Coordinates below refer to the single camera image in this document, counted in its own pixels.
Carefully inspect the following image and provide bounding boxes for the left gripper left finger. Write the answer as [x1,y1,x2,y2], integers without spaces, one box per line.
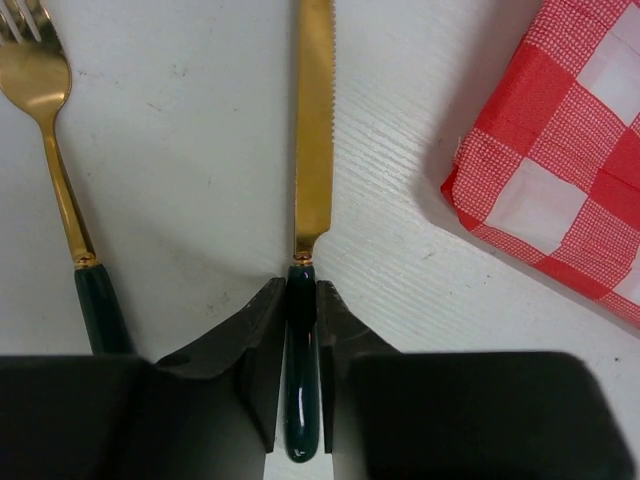
[1,278,285,479]

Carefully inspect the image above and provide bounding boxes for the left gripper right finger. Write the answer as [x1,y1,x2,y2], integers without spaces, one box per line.
[316,281,636,479]

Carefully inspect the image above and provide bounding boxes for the red white checkered cloth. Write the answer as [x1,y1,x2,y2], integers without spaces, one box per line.
[441,1,639,325]

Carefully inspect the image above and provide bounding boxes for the gold fork dark handle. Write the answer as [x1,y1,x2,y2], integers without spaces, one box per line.
[1,1,134,354]

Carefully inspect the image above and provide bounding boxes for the gold knife dark handle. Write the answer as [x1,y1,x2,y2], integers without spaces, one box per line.
[284,0,335,463]

